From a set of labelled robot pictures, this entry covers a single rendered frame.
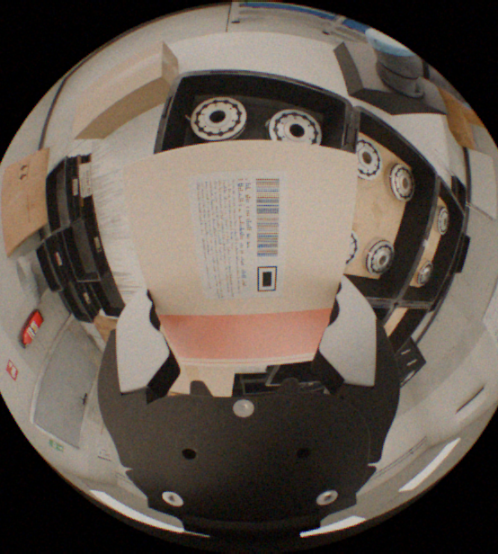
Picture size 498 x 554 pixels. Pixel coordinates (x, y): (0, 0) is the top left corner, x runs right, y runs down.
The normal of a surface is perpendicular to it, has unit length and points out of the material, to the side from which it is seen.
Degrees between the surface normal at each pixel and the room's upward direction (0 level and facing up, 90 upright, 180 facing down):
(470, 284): 90
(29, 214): 76
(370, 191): 0
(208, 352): 0
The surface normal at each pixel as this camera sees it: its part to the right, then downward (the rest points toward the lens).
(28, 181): 0.98, 0.10
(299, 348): 0.04, 0.53
